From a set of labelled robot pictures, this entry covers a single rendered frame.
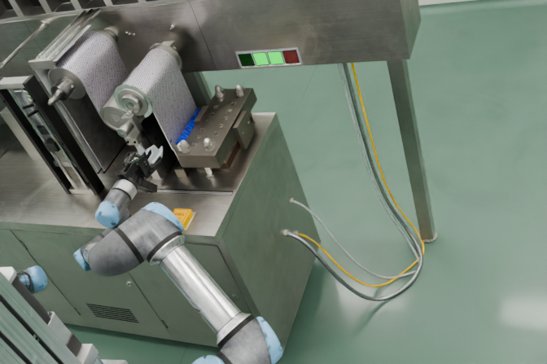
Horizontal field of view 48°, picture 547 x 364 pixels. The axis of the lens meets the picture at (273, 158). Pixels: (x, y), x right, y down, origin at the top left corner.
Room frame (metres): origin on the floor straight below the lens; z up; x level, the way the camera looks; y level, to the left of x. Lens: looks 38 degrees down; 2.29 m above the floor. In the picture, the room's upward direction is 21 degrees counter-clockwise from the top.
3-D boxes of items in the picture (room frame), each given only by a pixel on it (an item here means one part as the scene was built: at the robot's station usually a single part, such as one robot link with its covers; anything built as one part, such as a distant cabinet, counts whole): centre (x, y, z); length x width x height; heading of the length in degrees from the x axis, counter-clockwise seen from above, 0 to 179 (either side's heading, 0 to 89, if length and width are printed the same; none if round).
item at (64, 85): (2.03, 0.61, 1.33); 0.06 x 0.06 x 0.06; 58
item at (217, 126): (1.96, 0.15, 1.00); 0.40 x 0.16 x 0.06; 148
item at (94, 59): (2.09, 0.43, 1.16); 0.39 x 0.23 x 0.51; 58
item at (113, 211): (1.56, 0.54, 1.11); 0.11 x 0.08 x 0.09; 148
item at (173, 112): (1.98, 0.28, 1.11); 0.23 x 0.01 x 0.18; 148
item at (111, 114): (2.08, 0.42, 1.17); 0.26 x 0.12 x 0.12; 148
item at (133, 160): (1.70, 0.45, 1.12); 0.12 x 0.08 x 0.09; 148
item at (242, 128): (1.92, 0.06, 0.96); 0.10 x 0.03 x 0.11; 148
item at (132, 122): (1.90, 0.44, 1.05); 0.06 x 0.05 x 0.31; 148
